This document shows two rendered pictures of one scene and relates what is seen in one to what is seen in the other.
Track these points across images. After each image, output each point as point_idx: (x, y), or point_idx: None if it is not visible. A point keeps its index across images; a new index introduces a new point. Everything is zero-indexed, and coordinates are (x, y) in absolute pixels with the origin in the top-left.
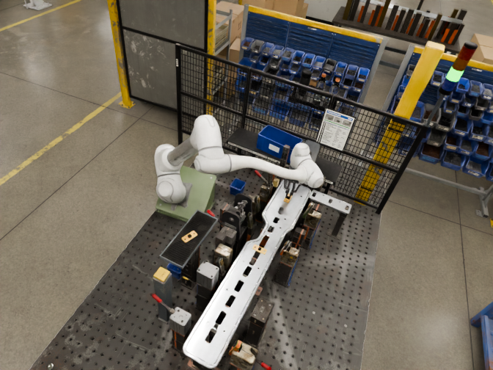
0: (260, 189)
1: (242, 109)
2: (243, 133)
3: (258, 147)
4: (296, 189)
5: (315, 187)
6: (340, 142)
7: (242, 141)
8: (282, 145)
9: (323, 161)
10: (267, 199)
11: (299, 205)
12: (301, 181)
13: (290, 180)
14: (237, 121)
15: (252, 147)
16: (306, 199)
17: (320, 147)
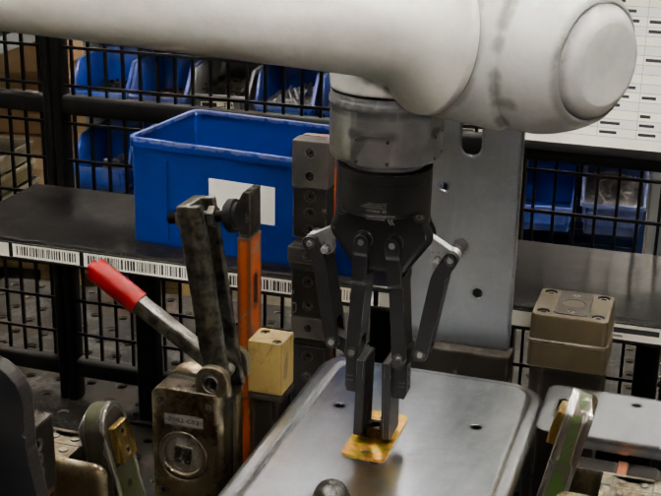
0: (155, 405)
1: (38, 64)
2: (57, 202)
3: (148, 230)
4: (426, 317)
5: (577, 102)
6: (650, 94)
7: (48, 225)
8: (291, 160)
9: (574, 256)
10: (221, 488)
11: (478, 475)
12: (444, 80)
13: (364, 242)
14: (24, 155)
15: (107, 240)
16: (519, 440)
17: (536, 180)
